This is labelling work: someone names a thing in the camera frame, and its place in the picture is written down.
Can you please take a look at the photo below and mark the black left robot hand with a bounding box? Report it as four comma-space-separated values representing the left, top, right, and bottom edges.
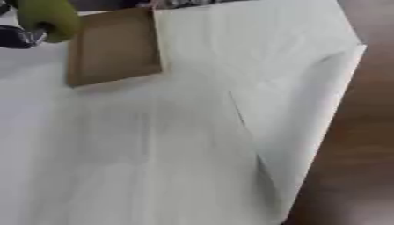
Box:
0, 0, 55, 50

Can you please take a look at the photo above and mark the tan cardboard box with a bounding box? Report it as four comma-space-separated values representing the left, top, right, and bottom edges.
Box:
64, 6, 165, 88

